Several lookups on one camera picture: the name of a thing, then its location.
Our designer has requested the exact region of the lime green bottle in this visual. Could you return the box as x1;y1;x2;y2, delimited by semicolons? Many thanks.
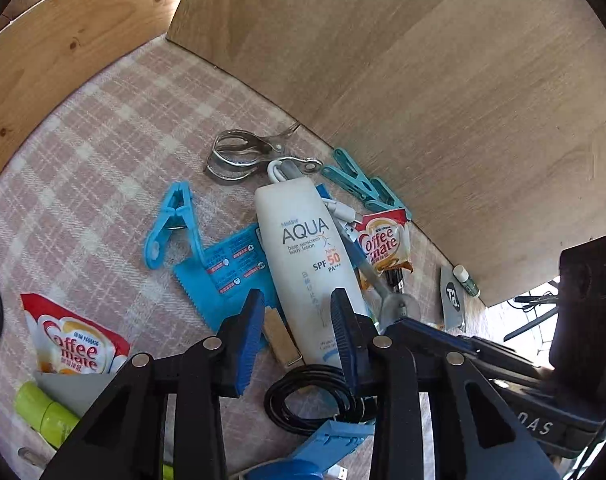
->
14;382;79;448

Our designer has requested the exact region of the black cable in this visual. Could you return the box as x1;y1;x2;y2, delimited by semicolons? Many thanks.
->
263;364;379;436

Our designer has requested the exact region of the wooden clothespin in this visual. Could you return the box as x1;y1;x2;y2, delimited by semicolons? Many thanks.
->
263;307;304;370

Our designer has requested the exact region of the white Aqua sunscreen tube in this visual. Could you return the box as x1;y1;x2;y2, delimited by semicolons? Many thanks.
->
254;177;368;367

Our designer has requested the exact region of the white usb cable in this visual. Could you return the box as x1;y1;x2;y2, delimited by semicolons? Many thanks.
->
266;155;360;226

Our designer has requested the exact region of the coffee mate sachet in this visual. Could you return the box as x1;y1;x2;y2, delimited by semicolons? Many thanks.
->
21;294;130;375
356;208;414;273

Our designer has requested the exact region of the grey T3 pouch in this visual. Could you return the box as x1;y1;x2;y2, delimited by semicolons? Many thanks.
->
440;266;466;330

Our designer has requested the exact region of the metal spoon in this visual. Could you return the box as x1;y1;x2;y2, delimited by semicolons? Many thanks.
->
340;232;421;334

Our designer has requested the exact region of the small green white tube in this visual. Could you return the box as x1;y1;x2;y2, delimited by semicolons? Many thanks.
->
453;264;480;298

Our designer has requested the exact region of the blue serrated sachet pack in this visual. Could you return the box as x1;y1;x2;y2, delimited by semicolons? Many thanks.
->
173;223;281;333

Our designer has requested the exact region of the plaid pink tablecloth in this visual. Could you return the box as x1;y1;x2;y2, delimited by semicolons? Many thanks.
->
0;34;487;480

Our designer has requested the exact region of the blue plastic clothespin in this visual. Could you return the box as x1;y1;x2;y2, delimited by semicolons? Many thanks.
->
142;181;204;270

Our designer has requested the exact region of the teal clothespin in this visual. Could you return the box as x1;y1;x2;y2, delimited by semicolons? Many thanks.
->
320;148;413;220

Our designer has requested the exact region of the metal spring clamp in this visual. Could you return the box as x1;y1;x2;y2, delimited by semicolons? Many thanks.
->
204;122;300;183

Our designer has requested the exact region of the wooden divider board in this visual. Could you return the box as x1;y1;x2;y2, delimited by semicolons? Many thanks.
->
169;0;606;304

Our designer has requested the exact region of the pine wood back panel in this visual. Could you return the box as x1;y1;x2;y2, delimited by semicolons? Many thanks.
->
0;0;181;174

